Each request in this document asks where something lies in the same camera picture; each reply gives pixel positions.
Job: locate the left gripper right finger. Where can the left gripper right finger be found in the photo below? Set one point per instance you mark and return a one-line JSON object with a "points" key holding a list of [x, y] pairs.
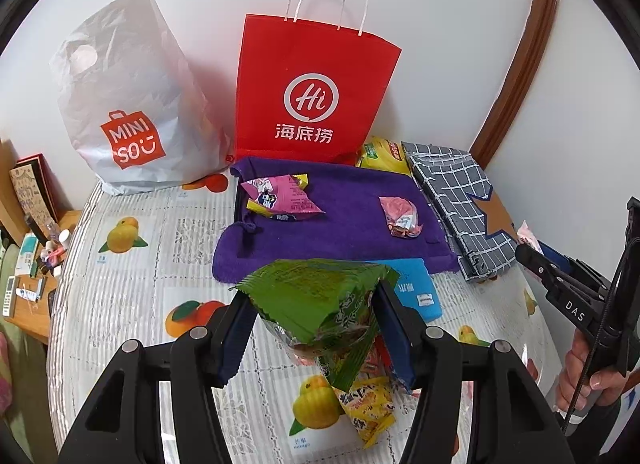
{"points": [[511, 420]]}

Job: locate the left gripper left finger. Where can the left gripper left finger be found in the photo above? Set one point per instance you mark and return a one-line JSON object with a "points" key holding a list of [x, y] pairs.
{"points": [[120, 420]]}

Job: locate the green snack packet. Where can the green snack packet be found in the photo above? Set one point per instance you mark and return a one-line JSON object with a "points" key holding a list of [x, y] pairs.
{"points": [[320, 310]]}

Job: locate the grey checked fabric bag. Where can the grey checked fabric bag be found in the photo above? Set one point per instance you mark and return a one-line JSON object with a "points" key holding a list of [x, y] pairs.
{"points": [[468, 206]]}

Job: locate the blue tissue pack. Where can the blue tissue pack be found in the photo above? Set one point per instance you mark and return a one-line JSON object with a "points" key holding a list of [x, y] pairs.
{"points": [[414, 287]]}

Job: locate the yellow orange snack packet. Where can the yellow orange snack packet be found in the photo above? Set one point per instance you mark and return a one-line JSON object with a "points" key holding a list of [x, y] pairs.
{"points": [[369, 407]]}

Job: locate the wooden side table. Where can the wooden side table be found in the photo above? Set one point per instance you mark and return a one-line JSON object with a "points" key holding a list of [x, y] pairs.
{"points": [[33, 317]]}

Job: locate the pink wrapped candy packet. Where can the pink wrapped candy packet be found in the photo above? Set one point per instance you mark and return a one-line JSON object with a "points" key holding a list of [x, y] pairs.
{"points": [[401, 217]]}

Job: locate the purple towel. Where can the purple towel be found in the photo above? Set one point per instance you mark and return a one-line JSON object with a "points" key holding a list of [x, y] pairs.
{"points": [[351, 227]]}

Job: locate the yellow snack bag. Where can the yellow snack bag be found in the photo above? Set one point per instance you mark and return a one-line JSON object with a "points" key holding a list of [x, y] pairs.
{"points": [[383, 155]]}

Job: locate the framed picture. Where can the framed picture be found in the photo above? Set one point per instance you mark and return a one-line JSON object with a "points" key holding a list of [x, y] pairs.
{"points": [[31, 182]]}

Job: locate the pink rabbit snack packet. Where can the pink rabbit snack packet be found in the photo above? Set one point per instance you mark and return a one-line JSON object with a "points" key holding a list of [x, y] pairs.
{"points": [[282, 198]]}

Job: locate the red paper shopping bag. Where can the red paper shopping bag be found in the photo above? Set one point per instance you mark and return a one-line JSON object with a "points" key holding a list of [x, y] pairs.
{"points": [[306, 90]]}

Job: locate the white plastic Miniso bag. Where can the white plastic Miniso bag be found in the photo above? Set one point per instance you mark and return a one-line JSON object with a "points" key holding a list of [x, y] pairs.
{"points": [[130, 102]]}

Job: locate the brown wooden door frame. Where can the brown wooden door frame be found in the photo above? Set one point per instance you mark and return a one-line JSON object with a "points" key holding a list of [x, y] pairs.
{"points": [[519, 78]]}

